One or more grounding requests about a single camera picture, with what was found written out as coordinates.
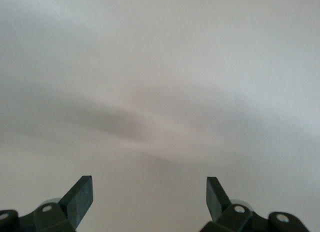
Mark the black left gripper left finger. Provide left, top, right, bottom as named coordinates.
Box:
left=0, top=176, right=94, bottom=232

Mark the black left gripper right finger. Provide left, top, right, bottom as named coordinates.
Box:
left=199, top=177, right=310, bottom=232

